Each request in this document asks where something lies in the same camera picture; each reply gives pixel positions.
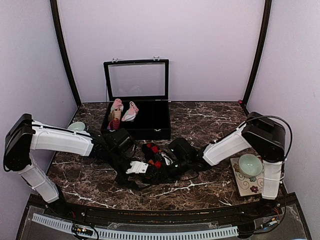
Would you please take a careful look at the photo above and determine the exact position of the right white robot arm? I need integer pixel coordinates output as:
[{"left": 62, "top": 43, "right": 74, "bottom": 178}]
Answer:
[{"left": 166, "top": 111, "right": 292, "bottom": 217}]

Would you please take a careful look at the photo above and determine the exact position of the black display box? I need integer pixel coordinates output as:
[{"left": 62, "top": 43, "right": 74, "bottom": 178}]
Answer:
[{"left": 100, "top": 57, "right": 171, "bottom": 140}]

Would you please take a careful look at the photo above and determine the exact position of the floral patterned mat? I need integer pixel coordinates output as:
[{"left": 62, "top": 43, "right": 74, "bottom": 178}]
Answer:
[{"left": 230, "top": 157, "right": 264, "bottom": 198}]

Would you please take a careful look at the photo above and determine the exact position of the pale green bowl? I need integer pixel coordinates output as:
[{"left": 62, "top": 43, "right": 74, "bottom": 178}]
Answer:
[
  {"left": 67, "top": 121, "right": 86, "bottom": 132},
  {"left": 238, "top": 154, "right": 263, "bottom": 178}
]

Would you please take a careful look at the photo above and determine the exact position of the white slotted cable duct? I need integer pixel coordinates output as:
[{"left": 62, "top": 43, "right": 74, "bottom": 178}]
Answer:
[{"left": 31, "top": 213, "right": 239, "bottom": 240}]

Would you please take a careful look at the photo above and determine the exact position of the black frame post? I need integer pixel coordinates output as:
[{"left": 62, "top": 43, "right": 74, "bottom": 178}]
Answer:
[
  {"left": 49, "top": 0, "right": 82, "bottom": 108},
  {"left": 240, "top": 0, "right": 272, "bottom": 111}
]

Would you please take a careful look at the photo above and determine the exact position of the small circuit board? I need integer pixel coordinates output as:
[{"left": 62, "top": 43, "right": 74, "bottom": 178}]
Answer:
[{"left": 71, "top": 224, "right": 94, "bottom": 237}]

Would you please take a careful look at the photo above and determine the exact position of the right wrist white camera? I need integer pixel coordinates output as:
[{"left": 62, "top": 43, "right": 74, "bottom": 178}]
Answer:
[{"left": 161, "top": 151, "right": 174, "bottom": 166}]

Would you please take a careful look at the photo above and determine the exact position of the black argyle sock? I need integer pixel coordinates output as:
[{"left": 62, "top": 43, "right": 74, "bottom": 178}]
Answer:
[{"left": 141, "top": 142, "right": 168, "bottom": 185}]

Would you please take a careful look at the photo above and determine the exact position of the left black frame post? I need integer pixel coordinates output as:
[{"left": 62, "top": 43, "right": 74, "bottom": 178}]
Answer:
[{"left": 49, "top": 0, "right": 82, "bottom": 108}]

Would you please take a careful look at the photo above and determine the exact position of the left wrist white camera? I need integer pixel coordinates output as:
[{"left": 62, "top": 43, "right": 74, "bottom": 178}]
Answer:
[{"left": 126, "top": 161, "right": 149, "bottom": 175}]

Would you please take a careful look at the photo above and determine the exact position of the rolled pink sock in box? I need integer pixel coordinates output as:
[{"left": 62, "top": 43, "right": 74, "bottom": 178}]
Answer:
[{"left": 107, "top": 98, "right": 124, "bottom": 130}]

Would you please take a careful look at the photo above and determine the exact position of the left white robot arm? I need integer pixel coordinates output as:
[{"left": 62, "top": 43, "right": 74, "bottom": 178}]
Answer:
[{"left": 3, "top": 113, "right": 148, "bottom": 218}]

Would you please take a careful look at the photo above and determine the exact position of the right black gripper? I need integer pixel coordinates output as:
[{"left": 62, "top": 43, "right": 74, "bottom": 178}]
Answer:
[{"left": 152, "top": 157, "right": 191, "bottom": 183}]

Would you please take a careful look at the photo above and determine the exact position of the wrist white camera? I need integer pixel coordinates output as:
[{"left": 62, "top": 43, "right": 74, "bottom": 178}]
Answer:
[
  {"left": 126, "top": 161, "right": 149, "bottom": 175},
  {"left": 161, "top": 151, "right": 174, "bottom": 166}
]

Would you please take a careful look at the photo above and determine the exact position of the right black frame post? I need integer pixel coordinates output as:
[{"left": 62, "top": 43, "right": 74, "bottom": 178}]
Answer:
[{"left": 240, "top": 0, "right": 272, "bottom": 111}]

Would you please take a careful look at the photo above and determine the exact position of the pink patterned sock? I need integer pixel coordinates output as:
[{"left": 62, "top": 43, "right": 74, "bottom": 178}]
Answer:
[{"left": 121, "top": 101, "right": 139, "bottom": 122}]

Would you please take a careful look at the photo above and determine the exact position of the black front rail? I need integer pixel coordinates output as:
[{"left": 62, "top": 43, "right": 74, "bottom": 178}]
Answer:
[{"left": 27, "top": 193, "right": 301, "bottom": 226}]

